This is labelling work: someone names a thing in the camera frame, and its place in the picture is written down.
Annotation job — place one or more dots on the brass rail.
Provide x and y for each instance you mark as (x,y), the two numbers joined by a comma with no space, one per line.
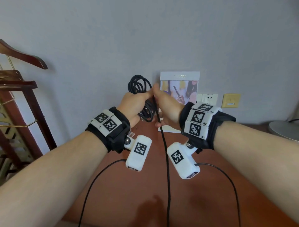
(18,125)

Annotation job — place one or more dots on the dark wooden clothes hanger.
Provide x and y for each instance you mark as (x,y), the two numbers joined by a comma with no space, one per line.
(23,56)

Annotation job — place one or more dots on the white wall socket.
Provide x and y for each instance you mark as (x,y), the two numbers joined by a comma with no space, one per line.
(209,98)

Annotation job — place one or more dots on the grey round lamp base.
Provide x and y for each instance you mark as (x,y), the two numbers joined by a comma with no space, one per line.
(285,129)

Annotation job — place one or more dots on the person's left hand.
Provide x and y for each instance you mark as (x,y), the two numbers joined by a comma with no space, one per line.
(129,105)

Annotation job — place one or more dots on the person's left forearm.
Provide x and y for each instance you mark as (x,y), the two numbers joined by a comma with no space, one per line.
(53,177)

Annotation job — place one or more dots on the person's right thumb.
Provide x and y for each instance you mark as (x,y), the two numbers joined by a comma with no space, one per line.
(158,91)

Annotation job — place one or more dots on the dark wooden valet stand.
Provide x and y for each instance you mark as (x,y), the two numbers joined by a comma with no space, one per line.
(28,112)

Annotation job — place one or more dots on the person's right forearm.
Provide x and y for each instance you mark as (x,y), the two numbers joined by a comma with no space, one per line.
(257,159)

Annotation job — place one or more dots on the yellow wall plate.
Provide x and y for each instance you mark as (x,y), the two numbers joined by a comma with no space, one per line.
(231,100)

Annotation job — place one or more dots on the person's right hand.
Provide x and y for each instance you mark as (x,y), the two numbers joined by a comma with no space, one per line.
(170,108)

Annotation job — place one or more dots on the person's left fingers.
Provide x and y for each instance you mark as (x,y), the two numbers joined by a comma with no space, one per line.
(146,94)

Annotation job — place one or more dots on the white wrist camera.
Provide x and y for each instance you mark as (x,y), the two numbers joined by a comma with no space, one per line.
(139,153)
(182,161)

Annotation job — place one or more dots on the white picture display card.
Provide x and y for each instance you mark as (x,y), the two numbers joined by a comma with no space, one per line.
(179,79)

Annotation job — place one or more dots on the white marker block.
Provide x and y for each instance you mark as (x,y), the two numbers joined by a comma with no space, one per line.
(197,121)
(106,122)

